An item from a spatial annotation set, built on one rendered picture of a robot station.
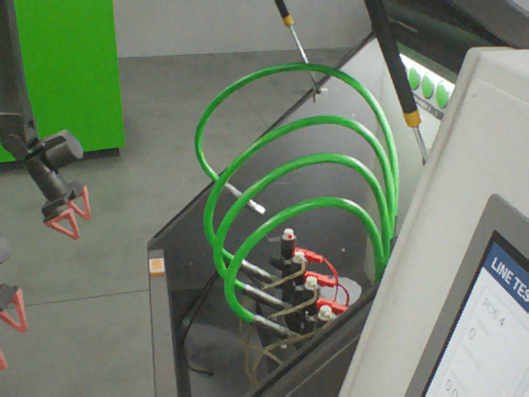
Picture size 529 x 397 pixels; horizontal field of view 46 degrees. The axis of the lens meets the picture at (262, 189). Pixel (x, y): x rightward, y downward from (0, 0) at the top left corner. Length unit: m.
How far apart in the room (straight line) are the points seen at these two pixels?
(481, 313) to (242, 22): 7.21
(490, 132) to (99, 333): 2.35
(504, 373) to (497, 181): 0.17
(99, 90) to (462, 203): 3.86
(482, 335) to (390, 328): 0.18
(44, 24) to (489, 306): 3.87
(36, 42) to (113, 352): 2.27
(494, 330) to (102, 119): 4.01
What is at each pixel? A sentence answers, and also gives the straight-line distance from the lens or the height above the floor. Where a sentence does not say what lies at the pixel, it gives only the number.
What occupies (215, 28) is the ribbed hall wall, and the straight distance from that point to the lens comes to 7.66.
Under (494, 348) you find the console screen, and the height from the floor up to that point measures 1.34.
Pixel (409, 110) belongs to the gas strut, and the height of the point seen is 1.47.
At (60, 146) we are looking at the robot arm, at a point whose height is 1.20.
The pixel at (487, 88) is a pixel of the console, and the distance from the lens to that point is 0.66.
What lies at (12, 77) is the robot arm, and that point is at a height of 1.35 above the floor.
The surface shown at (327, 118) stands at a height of 1.38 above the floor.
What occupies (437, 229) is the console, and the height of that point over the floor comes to 1.37.
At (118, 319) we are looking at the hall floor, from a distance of 2.87.
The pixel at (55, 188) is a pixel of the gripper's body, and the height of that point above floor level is 1.10.
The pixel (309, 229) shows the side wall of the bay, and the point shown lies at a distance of 1.51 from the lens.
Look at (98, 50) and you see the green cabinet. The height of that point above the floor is 0.78.
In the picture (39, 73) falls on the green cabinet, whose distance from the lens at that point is 4.32.
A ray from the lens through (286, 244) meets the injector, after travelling 1.13.
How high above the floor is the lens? 1.69
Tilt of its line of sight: 25 degrees down
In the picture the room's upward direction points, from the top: 1 degrees clockwise
